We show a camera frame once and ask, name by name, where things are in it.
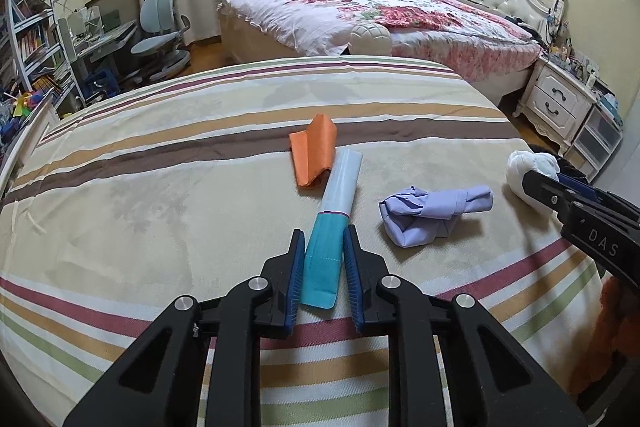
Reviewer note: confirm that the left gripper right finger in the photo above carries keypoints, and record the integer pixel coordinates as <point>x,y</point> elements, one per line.
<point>451,361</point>

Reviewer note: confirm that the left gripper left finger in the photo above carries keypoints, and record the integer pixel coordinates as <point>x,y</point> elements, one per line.
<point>198,362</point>

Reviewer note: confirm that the lavender cloth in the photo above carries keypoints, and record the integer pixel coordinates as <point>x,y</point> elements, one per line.
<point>414,217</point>

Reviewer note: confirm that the teal white tube package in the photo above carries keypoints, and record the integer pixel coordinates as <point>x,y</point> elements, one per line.
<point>324,252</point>

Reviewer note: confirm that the clear plastic drawer unit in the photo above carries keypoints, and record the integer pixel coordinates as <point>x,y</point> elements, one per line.
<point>596,142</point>

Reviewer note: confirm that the white nightstand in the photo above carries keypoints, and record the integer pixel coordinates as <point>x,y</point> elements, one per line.
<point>555,103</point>

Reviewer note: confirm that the striped bed sheet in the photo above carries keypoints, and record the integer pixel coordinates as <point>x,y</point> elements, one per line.
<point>187,187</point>

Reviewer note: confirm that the white round bedpost knob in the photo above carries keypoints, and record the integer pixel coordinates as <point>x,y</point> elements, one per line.
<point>368,38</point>

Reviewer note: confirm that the study desk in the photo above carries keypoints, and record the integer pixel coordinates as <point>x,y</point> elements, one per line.
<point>88,47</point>

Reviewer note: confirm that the white bookshelf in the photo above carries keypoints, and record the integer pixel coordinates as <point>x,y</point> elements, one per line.
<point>32,54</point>

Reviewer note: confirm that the grey-blue desk chair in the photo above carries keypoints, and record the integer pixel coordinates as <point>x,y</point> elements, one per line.
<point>161,50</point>

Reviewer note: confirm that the floral bed quilt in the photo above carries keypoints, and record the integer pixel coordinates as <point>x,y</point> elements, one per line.
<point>473,43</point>

